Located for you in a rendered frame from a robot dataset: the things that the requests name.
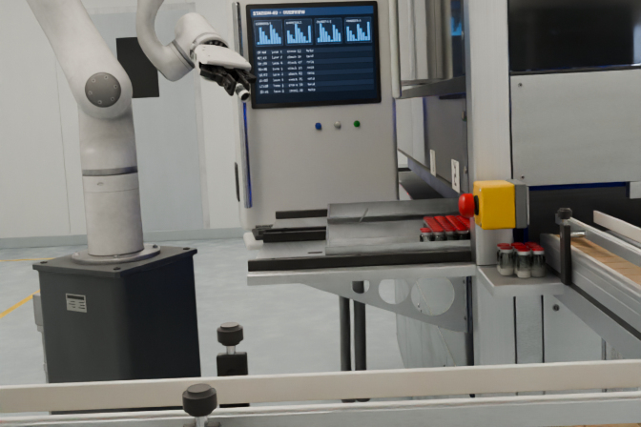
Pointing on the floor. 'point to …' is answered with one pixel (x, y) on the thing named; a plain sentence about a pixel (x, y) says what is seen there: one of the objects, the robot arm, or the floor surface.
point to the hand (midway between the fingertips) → (236, 86)
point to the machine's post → (487, 138)
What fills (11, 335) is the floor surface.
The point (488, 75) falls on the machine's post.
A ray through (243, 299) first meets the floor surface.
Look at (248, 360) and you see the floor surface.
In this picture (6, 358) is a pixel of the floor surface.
